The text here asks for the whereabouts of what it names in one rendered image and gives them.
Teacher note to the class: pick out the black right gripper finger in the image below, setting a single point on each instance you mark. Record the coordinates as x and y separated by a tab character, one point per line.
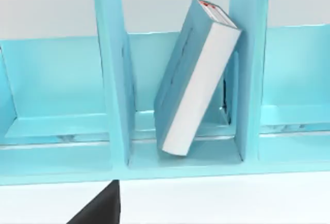
104	207

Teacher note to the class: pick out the blue book with white pages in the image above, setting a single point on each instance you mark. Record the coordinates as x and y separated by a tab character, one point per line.
198	84

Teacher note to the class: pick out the light blue rack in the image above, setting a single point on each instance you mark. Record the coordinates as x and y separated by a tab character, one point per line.
56	79

